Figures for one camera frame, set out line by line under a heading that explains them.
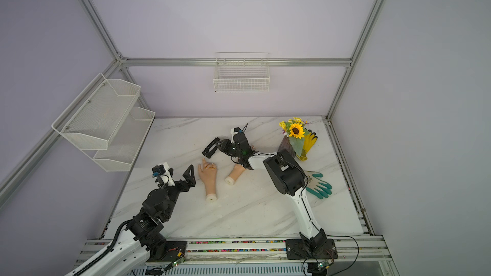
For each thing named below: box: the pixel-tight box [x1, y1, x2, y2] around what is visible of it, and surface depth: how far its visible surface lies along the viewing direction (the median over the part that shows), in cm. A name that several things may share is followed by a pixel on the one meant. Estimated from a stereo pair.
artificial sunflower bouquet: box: [278, 117, 310, 158], surface depth 82 cm
